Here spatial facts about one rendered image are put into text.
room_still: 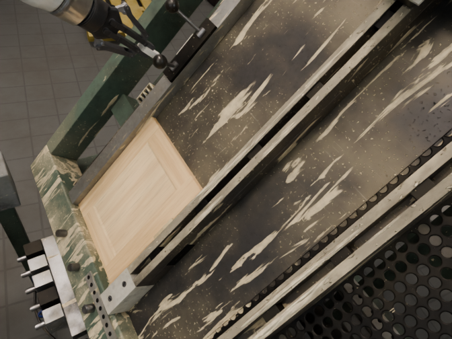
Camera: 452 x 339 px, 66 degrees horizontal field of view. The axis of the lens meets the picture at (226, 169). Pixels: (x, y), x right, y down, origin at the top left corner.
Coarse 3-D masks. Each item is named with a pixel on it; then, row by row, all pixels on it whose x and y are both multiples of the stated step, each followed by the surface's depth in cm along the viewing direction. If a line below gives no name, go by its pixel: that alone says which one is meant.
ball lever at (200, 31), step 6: (168, 0) 91; (174, 0) 91; (168, 6) 91; (174, 6) 91; (174, 12) 92; (180, 12) 93; (186, 18) 94; (192, 24) 95; (198, 30) 96; (204, 30) 96; (198, 36) 97
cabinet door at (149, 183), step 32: (160, 128) 104; (128, 160) 108; (160, 160) 101; (96, 192) 114; (128, 192) 106; (160, 192) 99; (192, 192) 92; (96, 224) 111; (128, 224) 103; (160, 224) 96; (128, 256) 101
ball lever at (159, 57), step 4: (156, 56) 89; (160, 56) 89; (164, 56) 90; (156, 60) 89; (160, 60) 89; (164, 60) 89; (156, 64) 89; (160, 64) 89; (164, 64) 90; (168, 64) 95; (172, 64) 98; (176, 64) 99; (160, 68) 90; (172, 68) 100
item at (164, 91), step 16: (224, 0) 96; (240, 0) 93; (224, 16) 95; (240, 16) 97; (224, 32) 98; (208, 48) 99; (192, 64) 100; (160, 80) 104; (176, 80) 102; (160, 96) 103; (144, 112) 105; (128, 128) 108; (112, 144) 111; (96, 160) 114; (112, 160) 111; (96, 176) 113; (80, 192) 115
